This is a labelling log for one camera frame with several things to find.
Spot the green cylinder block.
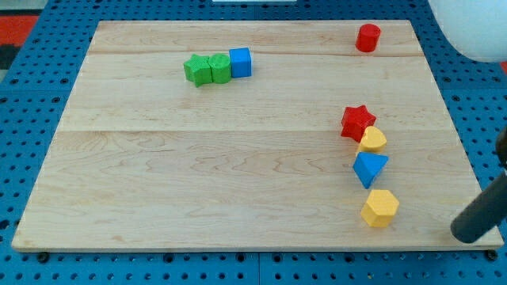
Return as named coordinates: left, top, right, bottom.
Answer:
left=208, top=54, right=231, bottom=84

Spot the yellow heart block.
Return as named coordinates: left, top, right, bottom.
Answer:
left=356, top=126, right=387, bottom=154

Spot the wooden board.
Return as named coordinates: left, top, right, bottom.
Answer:
left=12, top=20, right=480, bottom=253

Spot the blue triangle block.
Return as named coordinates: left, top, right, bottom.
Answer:
left=353, top=152, right=389, bottom=188

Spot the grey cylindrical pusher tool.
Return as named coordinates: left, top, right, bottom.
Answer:
left=450, top=127, right=506, bottom=244

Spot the red star block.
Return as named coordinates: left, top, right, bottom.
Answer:
left=341, top=104, right=376, bottom=143

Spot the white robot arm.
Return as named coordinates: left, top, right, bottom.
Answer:
left=429, top=0, right=506, bottom=63

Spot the yellow hexagon block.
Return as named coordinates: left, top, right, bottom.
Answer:
left=360, top=189, right=400, bottom=228

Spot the red cylinder block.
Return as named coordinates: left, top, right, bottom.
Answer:
left=356, top=23, right=382, bottom=52

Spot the blue cube block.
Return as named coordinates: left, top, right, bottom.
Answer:
left=229, top=47, right=252, bottom=78

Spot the green star block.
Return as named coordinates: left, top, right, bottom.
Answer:
left=183, top=54, right=212, bottom=87

